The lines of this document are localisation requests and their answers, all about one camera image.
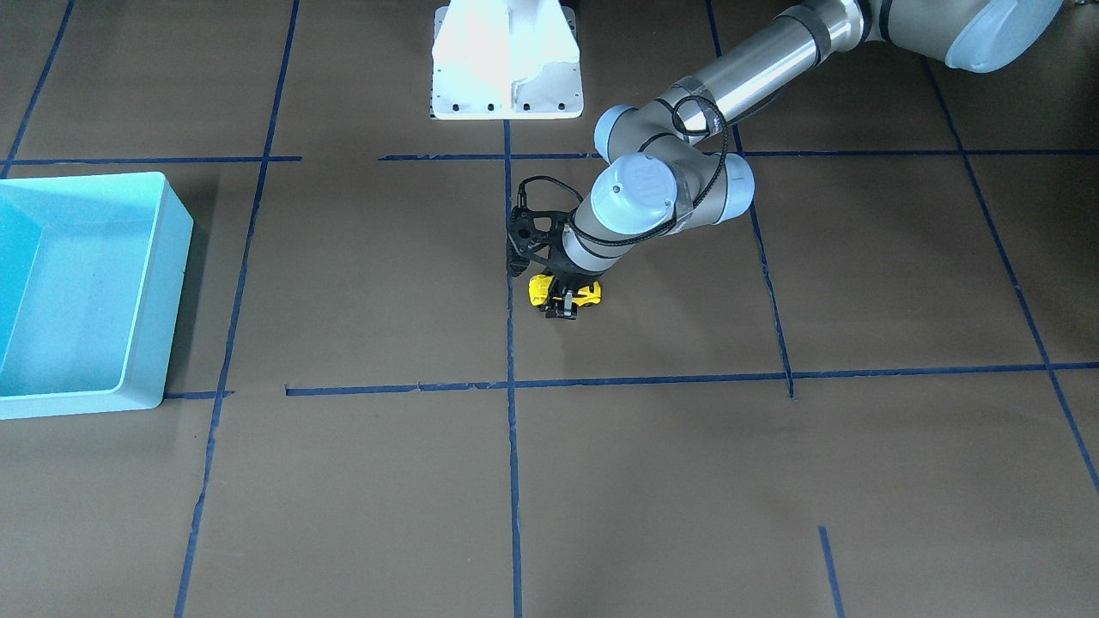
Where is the yellow beetle toy car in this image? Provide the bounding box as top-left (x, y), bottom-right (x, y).
top-left (528, 271), bottom-right (602, 320)

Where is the white pedestal column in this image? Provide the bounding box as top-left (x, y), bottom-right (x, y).
top-left (429, 1), bottom-right (585, 121)

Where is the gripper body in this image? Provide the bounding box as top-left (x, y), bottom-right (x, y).
top-left (550, 257), bottom-right (602, 297)

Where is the turquoise plastic bin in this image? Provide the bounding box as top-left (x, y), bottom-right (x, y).
top-left (1, 172), bottom-right (193, 420)

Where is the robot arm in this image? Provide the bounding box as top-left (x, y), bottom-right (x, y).
top-left (507, 1), bottom-right (1061, 319)

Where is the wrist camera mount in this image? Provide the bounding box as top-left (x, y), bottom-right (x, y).
top-left (506, 206), bottom-right (577, 278)

